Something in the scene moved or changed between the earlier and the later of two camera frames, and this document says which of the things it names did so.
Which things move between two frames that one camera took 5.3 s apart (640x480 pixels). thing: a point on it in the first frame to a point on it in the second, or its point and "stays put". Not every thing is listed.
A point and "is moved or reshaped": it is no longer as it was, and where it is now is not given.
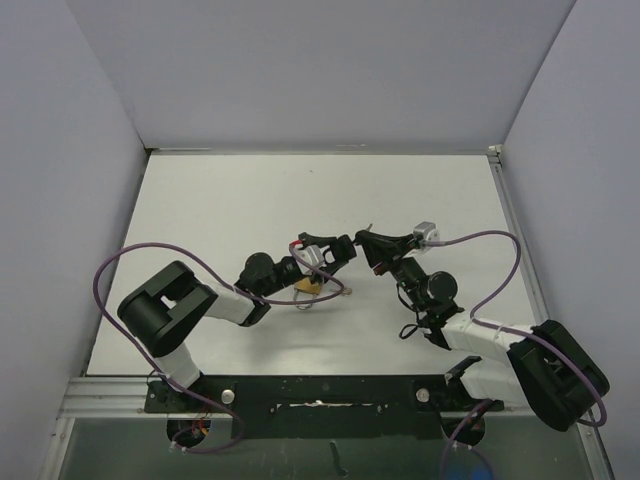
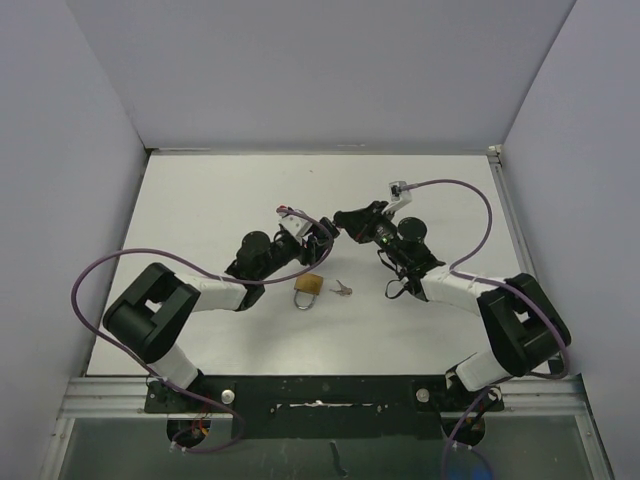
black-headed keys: (368, 239) is moved or reshaped
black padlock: (343, 249) to (334, 226)
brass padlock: (306, 286) stays put
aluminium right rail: (590, 430) stays put
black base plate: (323, 406) stays put
